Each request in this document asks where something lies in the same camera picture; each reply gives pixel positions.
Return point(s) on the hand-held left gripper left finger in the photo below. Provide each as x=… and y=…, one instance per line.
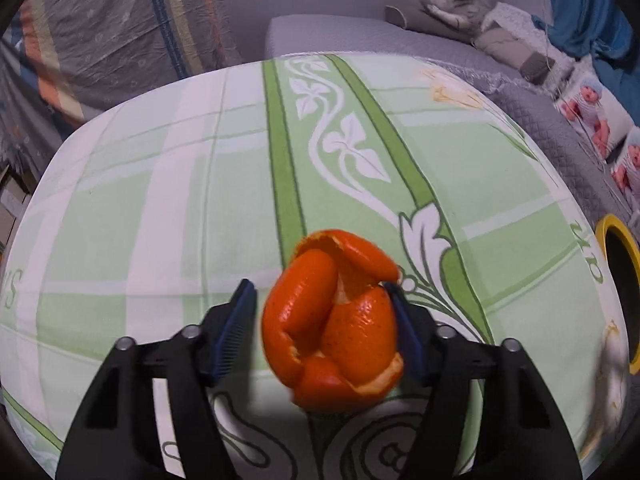
x=232, y=332

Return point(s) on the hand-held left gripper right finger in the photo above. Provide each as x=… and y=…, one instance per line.
x=411, y=345

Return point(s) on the orange peel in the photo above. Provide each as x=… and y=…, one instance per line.
x=330, y=340

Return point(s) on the yellow round bin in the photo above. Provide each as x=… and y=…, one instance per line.
x=607, y=240

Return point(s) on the green floral tablecloth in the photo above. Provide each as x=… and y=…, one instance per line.
x=175, y=200

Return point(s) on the baby print pillow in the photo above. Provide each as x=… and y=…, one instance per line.
x=595, y=110
x=630, y=165

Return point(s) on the grey beige cushion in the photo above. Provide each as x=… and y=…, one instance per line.
x=515, y=52

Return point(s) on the plastic wrapped striped quilt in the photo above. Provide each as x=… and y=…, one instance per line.
x=110, y=35

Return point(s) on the grey bolster pillow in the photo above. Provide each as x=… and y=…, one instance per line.
x=420, y=22

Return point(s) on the white lace cushion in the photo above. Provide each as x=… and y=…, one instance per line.
x=520, y=17

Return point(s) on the grey plush toy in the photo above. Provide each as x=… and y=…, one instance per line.
x=452, y=0

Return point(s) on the blue curtain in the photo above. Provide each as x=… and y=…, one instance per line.
x=585, y=10

